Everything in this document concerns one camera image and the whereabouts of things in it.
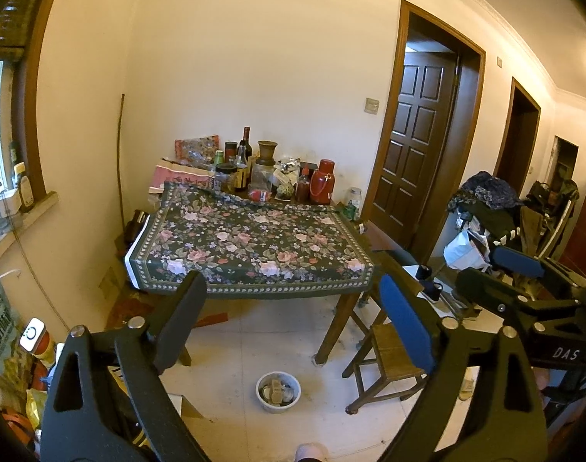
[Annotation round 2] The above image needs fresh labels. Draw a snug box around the dark floral tablecloth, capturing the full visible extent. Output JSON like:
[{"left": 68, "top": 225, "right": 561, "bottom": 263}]
[{"left": 124, "top": 182, "right": 375, "bottom": 296}]

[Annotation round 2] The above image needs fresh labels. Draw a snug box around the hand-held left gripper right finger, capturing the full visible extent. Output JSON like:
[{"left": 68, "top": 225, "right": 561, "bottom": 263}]
[{"left": 377, "top": 273, "right": 549, "bottom": 462}]

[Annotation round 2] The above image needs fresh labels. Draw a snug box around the brown glass bottle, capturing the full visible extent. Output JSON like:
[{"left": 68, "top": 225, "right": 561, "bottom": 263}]
[{"left": 129, "top": 209, "right": 149, "bottom": 246}]

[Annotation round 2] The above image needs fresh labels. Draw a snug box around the dark wooden door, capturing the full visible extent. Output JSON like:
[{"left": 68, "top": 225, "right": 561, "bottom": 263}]
[{"left": 372, "top": 50, "right": 460, "bottom": 246}]

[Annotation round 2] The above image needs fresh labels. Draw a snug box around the black lid jar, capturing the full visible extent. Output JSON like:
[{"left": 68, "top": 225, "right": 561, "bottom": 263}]
[{"left": 213, "top": 164, "right": 237, "bottom": 192}]

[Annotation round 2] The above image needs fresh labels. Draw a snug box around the wooden window frame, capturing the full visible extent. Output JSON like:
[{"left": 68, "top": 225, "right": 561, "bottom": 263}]
[{"left": 11, "top": 0, "right": 58, "bottom": 203}]

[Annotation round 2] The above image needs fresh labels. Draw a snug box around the wooden stool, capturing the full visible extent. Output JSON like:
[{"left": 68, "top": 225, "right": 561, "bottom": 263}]
[{"left": 343, "top": 322, "right": 429, "bottom": 415}]

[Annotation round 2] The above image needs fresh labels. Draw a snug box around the wooden door frame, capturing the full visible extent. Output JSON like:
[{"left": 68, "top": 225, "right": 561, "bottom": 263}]
[
  {"left": 492, "top": 77, "right": 541, "bottom": 186},
  {"left": 360, "top": 0, "right": 486, "bottom": 251}
]

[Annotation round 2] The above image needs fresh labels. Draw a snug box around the white capped bottle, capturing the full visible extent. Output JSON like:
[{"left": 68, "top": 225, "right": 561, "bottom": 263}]
[{"left": 20, "top": 318, "right": 46, "bottom": 352}]

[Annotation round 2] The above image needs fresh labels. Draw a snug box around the wooden table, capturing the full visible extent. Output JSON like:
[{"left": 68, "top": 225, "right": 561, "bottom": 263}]
[{"left": 149, "top": 187, "right": 375, "bottom": 369}]

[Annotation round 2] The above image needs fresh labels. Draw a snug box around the honey bottle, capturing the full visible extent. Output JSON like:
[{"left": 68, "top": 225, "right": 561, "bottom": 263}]
[{"left": 14, "top": 164, "right": 36, "bottom": 213}]

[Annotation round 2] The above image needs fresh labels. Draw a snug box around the yellow label sauce bottle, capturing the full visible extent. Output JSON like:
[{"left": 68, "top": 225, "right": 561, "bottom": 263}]
[{"left": 233, "top": 144, "right": 249, "bottom": 191}]

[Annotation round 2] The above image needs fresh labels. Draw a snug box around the white bowl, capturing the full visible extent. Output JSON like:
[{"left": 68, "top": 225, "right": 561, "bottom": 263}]
[{"left": 256, "top": 371, "right": 302, "bottom": 413}]

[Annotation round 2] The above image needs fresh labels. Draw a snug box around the brown ceramic vase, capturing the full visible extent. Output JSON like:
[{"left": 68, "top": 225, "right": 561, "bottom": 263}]
[{"left": 257, "top": 141, "right": 278, "bottom": 167}]

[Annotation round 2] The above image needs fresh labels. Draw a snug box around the white side table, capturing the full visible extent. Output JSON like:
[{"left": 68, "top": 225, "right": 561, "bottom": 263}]
[{"left": 401, "top": 264, "right": 448, "bottom": 301}]

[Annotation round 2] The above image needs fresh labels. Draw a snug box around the red thermos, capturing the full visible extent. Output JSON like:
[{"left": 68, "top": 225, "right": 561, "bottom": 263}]
[{"left": 310, "top": 159, "right": 335, "bottom": 204}]

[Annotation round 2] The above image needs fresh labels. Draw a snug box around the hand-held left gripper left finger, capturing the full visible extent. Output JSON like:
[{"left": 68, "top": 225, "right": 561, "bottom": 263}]
[{"left": 40, "top": 269, "right": 212, "bottom": 462}]

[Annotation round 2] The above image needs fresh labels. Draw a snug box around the printed snack bag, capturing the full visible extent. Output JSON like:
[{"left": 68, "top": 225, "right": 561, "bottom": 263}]
[{"left": 174, "top": 136, "right": 220, "bottom": 162}]

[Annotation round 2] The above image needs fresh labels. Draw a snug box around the pale plastic bag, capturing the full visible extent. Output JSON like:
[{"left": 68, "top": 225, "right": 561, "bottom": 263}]
[{"left": 443, "top": 228, "right": 489, "bottom": 270}]

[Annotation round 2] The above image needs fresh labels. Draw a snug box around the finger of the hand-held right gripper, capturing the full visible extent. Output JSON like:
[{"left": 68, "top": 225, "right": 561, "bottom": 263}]
[
  {"left": 455, "top": 268, "right": 583, "bottom": 328},
  {"left": 490, "top": 245, "right": 586, "bottom": 290}
]

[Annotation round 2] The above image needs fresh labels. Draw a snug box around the clear glass jar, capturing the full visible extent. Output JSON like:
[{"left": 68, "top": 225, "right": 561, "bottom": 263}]
[{"left": 251, "top": 162, "right": 275, "bottom": 191}]

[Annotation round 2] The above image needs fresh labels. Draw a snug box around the brown liquid jar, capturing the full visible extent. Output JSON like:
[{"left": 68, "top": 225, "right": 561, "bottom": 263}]
[{"left": 296, "top": 168, "right": 312, "bottom": 203}]

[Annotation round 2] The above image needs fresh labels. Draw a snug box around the reddish wooden door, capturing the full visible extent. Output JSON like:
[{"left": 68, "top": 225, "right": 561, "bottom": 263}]
[{"left": 560, "top": 159, "right": 586, "bottom": 280}]

